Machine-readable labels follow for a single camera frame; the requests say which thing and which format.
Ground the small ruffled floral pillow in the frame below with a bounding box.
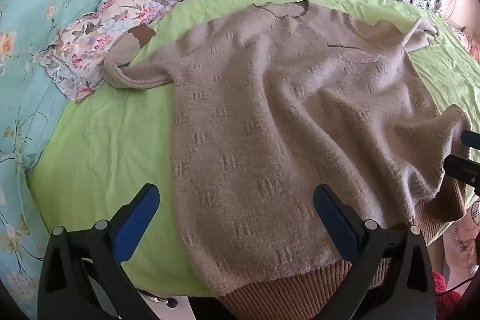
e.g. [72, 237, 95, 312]
[37, 0, 177, 103]

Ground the person's pink patterned clothing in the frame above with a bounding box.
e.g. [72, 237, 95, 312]
[444, 189, 480, 292]

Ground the beige knit sweater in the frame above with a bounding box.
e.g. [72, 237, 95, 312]
[103, 0, 473, 320]

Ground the red knitted thing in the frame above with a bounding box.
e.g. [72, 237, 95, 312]
[431, 271, 464, 320]

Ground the light blue floral duvet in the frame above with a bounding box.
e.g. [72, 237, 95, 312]
[0, 0, 124, 306]

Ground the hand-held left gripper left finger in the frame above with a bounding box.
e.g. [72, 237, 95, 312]
[37, 183, 160, 320]

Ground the light green bed sheet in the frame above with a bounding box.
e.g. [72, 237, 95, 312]
[30, 0, 480, 300]

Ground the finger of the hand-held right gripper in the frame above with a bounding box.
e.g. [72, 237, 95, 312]
[444, 154, 480, 194]
[461, 130, 480, 150]

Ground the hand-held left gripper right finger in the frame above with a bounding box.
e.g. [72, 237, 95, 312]
[313, 184, 437, 320]

